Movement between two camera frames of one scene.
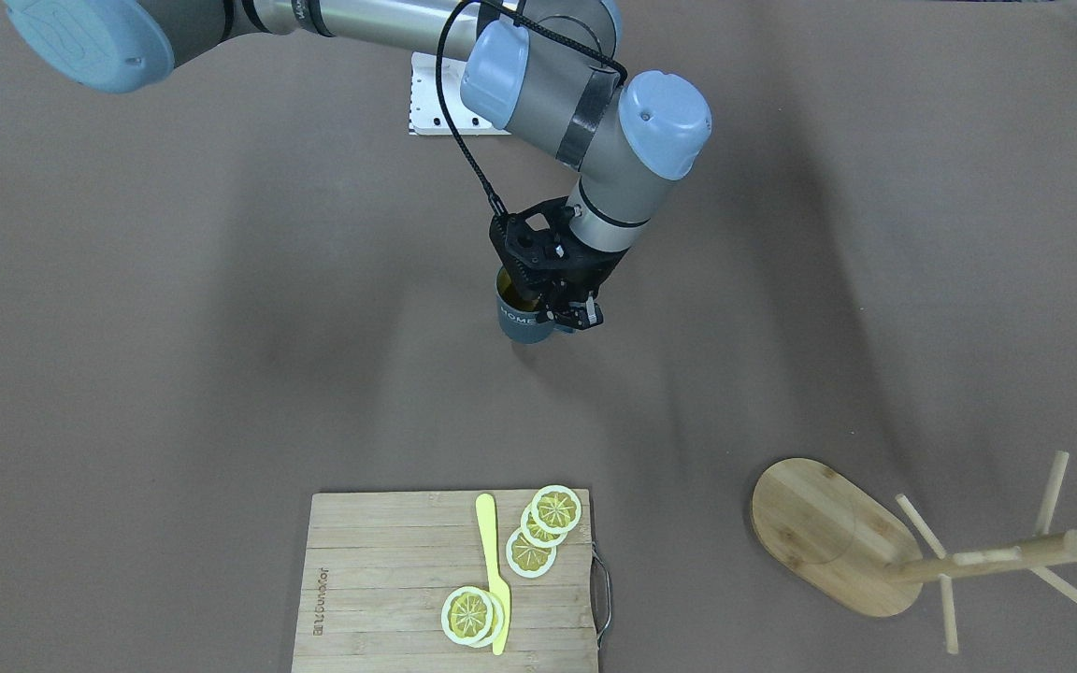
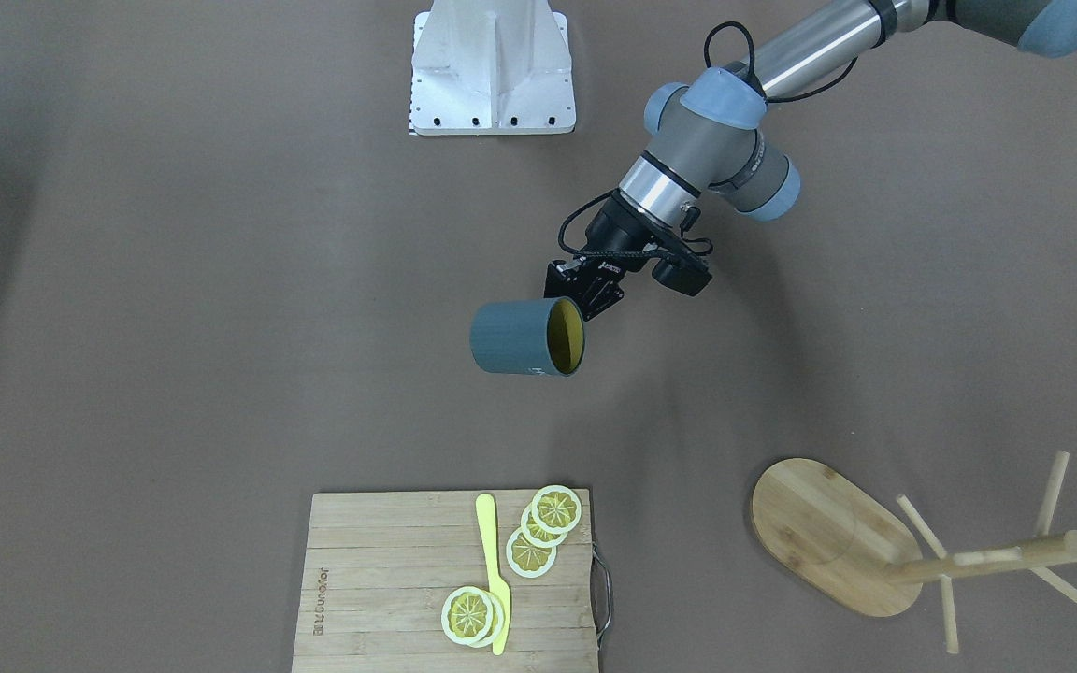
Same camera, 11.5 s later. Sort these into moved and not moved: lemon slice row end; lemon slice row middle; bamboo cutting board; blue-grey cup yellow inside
Moved: blue-grey cup yellow inside
Not moved: lemon slice row middle; lemon slice row end; bamboo cutting board
